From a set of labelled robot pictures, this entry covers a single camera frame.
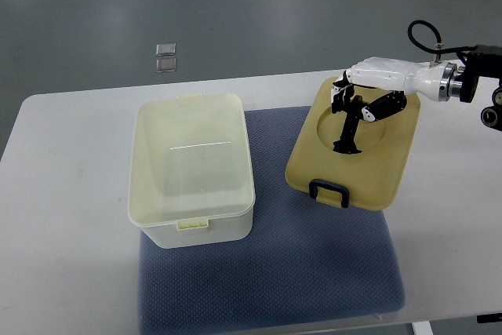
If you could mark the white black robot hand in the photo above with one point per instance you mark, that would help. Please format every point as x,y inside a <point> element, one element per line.
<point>399,79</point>

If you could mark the yellow box lid black handle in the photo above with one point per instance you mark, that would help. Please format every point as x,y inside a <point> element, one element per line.
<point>342,161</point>

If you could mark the white storage box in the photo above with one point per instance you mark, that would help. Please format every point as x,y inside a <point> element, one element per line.
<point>191,178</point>

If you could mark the blue grey mat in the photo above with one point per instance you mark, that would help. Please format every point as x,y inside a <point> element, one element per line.
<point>302,261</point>

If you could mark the upper metal floor plate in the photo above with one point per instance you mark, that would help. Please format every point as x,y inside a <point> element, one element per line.
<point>165,49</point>

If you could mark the white table leg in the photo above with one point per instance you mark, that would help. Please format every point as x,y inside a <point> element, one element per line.
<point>422,328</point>

